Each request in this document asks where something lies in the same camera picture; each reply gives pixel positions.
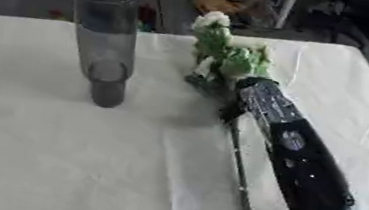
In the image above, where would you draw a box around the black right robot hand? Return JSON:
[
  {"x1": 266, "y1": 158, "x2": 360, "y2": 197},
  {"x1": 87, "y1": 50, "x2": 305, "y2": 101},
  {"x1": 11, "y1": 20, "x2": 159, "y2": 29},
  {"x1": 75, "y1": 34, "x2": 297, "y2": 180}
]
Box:
[{"x1": 177, "y1": 68, "x2": 265, "y2": 127}]

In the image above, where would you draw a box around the grey transparent glass vase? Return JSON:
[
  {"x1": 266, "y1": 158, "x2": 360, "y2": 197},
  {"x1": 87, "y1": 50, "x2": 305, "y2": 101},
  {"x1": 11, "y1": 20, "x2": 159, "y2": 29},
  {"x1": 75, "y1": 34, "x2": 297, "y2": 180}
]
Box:
[{"x1": 52, "y1": 0, "x2": 145, "y2": 111}]

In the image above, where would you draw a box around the white and green flower bunch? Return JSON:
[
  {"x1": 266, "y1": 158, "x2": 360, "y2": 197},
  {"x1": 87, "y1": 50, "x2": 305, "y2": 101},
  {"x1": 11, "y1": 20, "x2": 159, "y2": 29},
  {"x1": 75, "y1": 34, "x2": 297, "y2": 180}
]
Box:
[{"x1": 166, "y1": 7, "x2": 282, "y2": 210}]

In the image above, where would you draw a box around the tan wooden crate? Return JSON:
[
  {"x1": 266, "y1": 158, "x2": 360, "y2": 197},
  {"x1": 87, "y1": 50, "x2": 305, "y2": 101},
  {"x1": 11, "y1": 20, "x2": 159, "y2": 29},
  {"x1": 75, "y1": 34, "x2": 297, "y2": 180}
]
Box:
[{"x1": 190, "y1": 0, "x2": 251, "y2": 20}]

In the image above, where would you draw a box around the red object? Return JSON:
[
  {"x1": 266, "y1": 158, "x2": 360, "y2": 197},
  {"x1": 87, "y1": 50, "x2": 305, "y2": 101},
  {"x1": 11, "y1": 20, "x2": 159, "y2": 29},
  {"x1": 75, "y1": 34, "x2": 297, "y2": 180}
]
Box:
[{"x1": 133, "y1": 2, "x2": 161, "y2": 33}]

